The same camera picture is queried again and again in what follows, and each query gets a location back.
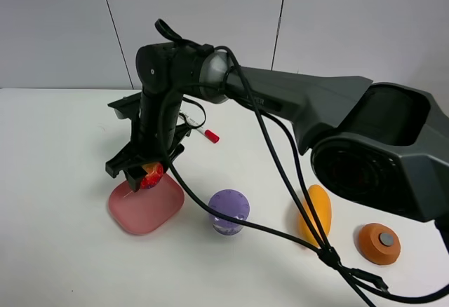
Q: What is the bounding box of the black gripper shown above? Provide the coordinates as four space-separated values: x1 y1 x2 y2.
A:
105 90 189 192

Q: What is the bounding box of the red yellow dimpled ball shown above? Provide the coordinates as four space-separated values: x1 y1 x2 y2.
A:
140 162 164 189

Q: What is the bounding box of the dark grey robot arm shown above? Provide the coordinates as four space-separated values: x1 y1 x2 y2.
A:
105 41 448 233

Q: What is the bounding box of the pink square plate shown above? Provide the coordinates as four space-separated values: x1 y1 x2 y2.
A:
107 175 185 236

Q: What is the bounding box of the red white marker pen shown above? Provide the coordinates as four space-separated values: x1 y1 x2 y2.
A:
178 112 220 144

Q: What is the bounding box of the purple lidded jar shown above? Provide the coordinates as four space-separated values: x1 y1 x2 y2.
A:
208 189 250 236

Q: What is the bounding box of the yellow mango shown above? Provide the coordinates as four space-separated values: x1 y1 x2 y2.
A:
297 184 332 248

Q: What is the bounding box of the orange dome with grey disc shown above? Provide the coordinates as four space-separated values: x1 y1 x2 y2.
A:
356 223 401 266

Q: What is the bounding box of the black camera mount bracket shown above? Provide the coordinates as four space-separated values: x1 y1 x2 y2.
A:
107 93 141 120

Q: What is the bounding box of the black cable bundle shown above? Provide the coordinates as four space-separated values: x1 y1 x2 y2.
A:
154 19 449 307

